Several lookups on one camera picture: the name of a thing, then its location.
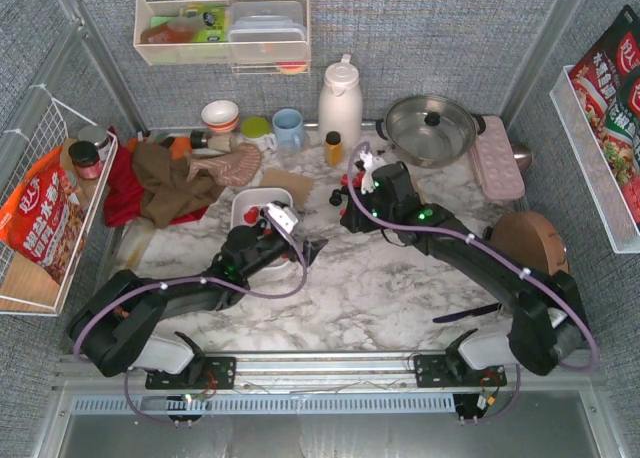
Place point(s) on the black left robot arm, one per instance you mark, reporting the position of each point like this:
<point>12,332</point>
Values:
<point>114,326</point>

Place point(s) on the orange spice bottle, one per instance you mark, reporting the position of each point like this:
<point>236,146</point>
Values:
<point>333,148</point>

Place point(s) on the clear glass cup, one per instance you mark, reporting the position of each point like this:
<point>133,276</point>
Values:
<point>288,157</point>

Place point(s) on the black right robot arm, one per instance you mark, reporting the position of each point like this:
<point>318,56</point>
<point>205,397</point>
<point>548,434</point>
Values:
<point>548,320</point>

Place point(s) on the silver lidded jar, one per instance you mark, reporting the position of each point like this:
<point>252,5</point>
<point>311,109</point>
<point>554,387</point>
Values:
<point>99,137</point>

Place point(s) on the red cloth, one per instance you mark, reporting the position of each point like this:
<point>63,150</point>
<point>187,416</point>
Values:
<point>122,203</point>

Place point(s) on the white right wall basket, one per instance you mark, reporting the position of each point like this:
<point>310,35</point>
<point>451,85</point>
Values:
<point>614,213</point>

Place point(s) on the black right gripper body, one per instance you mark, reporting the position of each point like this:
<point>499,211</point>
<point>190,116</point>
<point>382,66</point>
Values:
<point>351,216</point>

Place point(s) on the dark lidded red jar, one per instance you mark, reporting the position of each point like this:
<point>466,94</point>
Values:
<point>85,160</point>

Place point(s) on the white wire wall basket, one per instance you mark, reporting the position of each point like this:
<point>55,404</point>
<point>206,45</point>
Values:
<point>27,289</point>

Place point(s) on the brown cloth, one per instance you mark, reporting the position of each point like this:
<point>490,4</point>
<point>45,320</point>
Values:
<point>170,197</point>

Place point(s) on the steel ladle bowl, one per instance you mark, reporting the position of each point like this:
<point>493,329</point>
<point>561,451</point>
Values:
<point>523,156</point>

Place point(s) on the tan scouring pad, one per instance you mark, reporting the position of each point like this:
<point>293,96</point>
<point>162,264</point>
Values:
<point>418,190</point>
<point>298,186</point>

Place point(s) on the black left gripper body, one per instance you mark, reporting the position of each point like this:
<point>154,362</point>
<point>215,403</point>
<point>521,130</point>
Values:
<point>305,250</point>

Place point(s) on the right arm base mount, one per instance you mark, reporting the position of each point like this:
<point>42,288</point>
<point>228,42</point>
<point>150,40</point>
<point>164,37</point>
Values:
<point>450,370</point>

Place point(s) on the white plastic storage basket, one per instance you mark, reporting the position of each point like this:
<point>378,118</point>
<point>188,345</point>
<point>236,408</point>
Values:
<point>250,203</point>

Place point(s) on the orange snack bag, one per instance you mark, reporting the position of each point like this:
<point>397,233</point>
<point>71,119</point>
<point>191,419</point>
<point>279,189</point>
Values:
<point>40,221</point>

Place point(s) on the white thermos jug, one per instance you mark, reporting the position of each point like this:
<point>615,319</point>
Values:
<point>340,106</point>

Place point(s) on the green lidded white cup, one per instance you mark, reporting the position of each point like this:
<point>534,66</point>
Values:
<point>256,130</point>

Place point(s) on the cream wall shelf basket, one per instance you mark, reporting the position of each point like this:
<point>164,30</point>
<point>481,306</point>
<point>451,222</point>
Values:
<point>163,37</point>

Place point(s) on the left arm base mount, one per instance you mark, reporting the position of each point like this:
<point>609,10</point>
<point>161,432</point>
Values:
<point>211,373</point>

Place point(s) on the pink egg tray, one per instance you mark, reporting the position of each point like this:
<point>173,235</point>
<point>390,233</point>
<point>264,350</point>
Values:
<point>493,162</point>

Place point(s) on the glass jar lying down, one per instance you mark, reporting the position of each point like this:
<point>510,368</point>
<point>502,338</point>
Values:
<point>224,142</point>

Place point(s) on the clear plastic food containers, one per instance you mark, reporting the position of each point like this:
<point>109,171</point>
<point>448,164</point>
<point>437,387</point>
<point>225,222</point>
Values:
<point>267,31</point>

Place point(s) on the steel pot with lid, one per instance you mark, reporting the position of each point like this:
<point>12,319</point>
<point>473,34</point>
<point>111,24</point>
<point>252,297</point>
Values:
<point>429,131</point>

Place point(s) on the white orange striped bowl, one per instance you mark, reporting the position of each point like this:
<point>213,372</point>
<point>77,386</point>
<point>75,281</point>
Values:
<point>220,116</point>

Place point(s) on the red coffee capsule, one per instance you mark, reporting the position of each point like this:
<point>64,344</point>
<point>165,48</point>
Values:
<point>252,215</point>

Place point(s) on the red seasoning packet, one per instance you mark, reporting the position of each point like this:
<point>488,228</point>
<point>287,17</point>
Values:
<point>606,83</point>

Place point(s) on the blue mug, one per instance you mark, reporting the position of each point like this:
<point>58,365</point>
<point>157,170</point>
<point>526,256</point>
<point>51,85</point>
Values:
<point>288,128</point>

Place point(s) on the round wooden board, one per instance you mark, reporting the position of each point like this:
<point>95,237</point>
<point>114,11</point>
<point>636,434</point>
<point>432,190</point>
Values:
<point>530,239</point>

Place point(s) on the pink striped towel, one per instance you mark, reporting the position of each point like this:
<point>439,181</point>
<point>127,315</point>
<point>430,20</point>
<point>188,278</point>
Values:
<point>235,169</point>

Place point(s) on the green packet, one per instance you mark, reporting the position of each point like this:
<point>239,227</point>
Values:
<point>215,22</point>

